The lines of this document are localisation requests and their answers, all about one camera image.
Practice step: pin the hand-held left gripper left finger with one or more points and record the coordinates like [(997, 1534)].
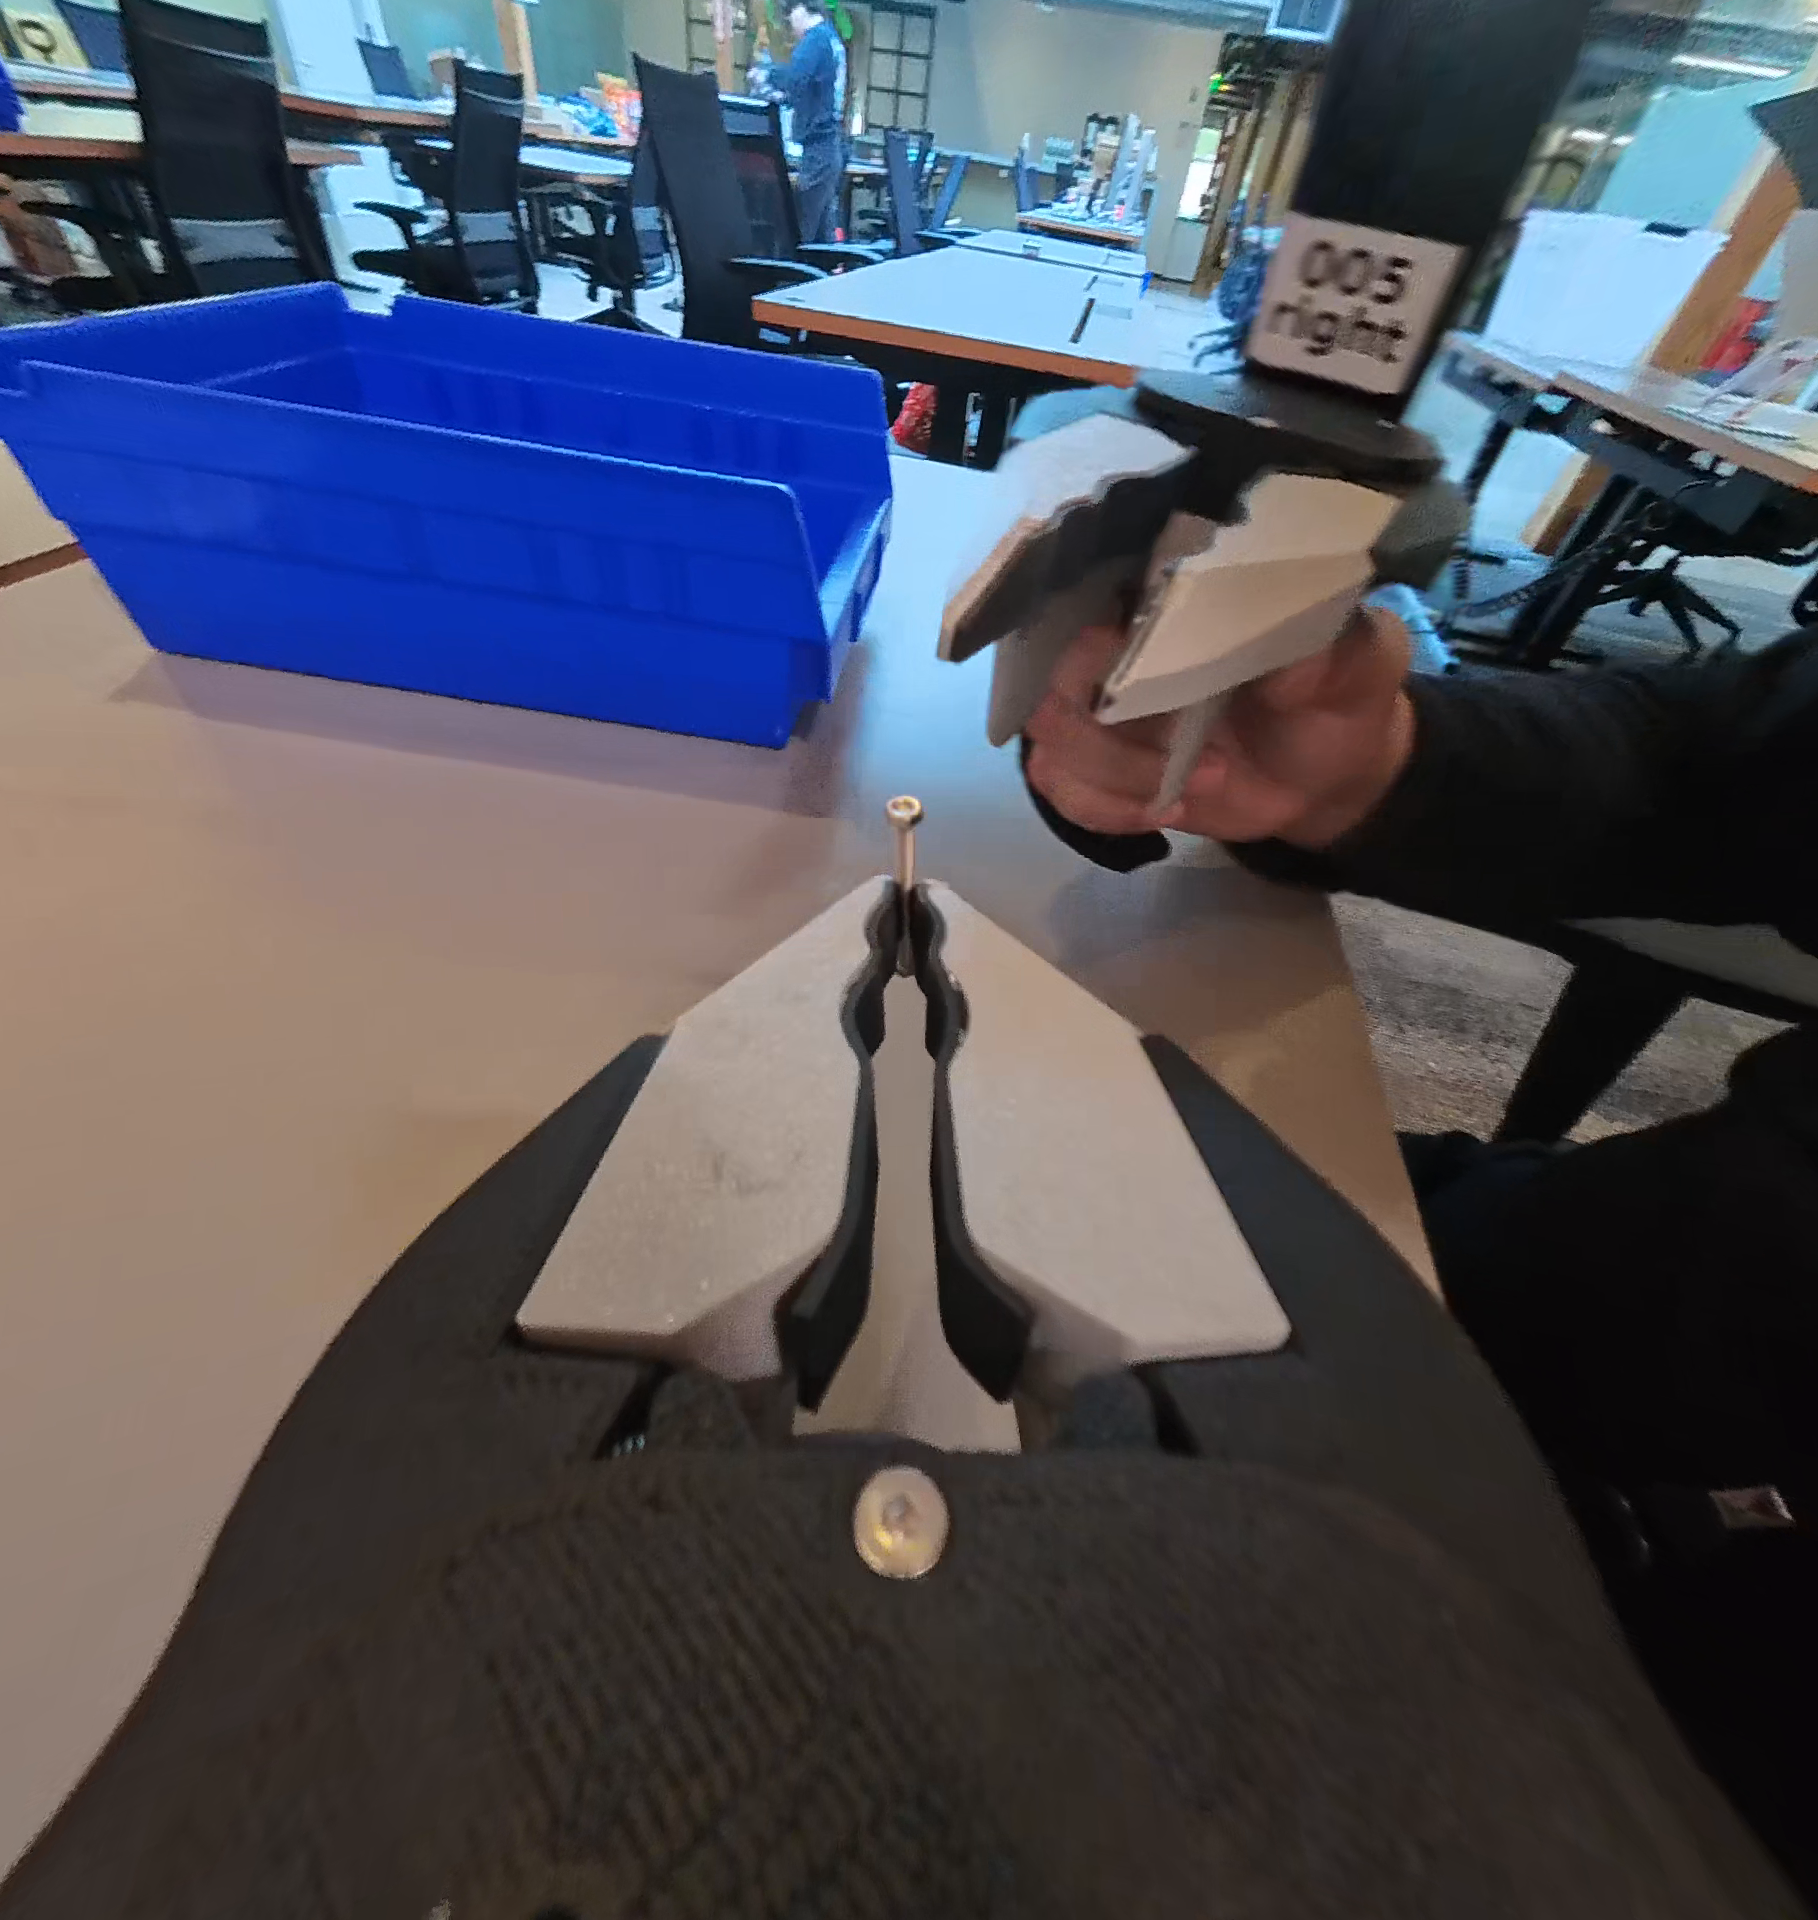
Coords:
[(685, 1186)]

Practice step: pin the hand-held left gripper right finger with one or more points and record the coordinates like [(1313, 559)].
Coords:
[(1106, 1186)]

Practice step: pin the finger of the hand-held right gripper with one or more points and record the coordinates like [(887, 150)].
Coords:
[(1045, 496), (1254, 601)]

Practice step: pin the thin metal screw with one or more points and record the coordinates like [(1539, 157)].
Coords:
[(902, 885)]

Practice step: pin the large blue plastic bin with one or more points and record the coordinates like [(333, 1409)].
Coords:
[(399, 601)]

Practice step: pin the person's right forearm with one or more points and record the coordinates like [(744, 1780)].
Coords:
[(1601, 812)]

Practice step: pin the grey desk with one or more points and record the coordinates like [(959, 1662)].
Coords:
[(324, 977)]

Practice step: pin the person's right hand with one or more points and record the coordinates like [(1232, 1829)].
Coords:
[(1300, 751)]

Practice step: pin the wood-edged office table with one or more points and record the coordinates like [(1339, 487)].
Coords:
[(970, 300)]

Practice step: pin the white board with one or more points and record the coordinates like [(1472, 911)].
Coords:
[(1601, 285)]

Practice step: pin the light wood office table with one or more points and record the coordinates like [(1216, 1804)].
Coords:
[(1750, 436)]

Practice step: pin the black office chair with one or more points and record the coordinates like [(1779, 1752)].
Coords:
[(205, 120), (693, 181), (482, 181)]

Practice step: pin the person's office chair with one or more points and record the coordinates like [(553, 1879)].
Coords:
[(1601, 1035)]

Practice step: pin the person's lap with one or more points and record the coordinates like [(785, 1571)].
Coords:
[(1674, 1351)]

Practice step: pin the wood-topped office table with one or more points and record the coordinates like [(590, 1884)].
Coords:
[(40, 146)]

